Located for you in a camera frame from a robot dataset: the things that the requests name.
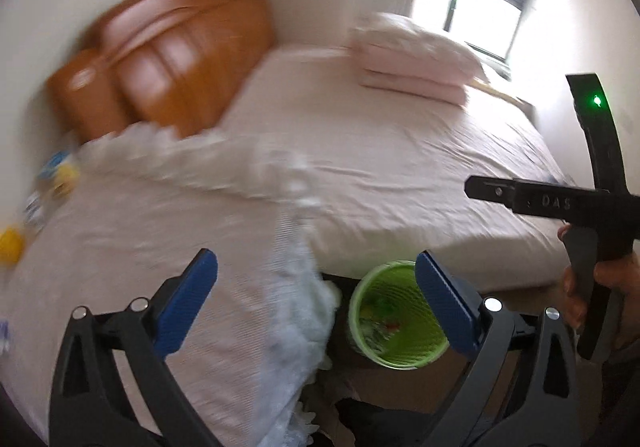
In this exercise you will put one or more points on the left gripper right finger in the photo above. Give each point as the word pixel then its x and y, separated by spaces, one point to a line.
pixel 519 387

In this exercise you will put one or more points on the printed paper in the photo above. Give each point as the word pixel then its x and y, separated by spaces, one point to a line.
pixel 36 212

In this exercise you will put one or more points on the person's right hand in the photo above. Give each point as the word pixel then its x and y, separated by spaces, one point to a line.
pixel 621 275

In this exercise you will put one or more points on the green perforated trash bin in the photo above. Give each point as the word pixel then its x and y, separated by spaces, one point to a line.
pixel 389 321

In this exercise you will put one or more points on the white lace nightstand cover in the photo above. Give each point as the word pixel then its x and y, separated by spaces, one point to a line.
pixel 145 204

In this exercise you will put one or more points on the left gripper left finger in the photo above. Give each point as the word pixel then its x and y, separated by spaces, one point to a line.
pixel 88 402

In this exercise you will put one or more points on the yellow mesh ball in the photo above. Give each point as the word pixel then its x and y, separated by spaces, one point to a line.
pixel 12 246

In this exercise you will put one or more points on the bed with pink sheet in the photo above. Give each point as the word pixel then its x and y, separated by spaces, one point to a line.
pixel 390 169

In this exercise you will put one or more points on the yellow snack wrapper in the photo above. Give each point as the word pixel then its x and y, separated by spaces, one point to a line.
pixel 65 179

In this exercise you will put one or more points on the blue white milk carton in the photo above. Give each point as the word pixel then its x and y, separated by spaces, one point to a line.
pixel 44 177

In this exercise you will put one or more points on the wooden headboard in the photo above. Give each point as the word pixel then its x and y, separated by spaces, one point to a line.
pixel 175 63

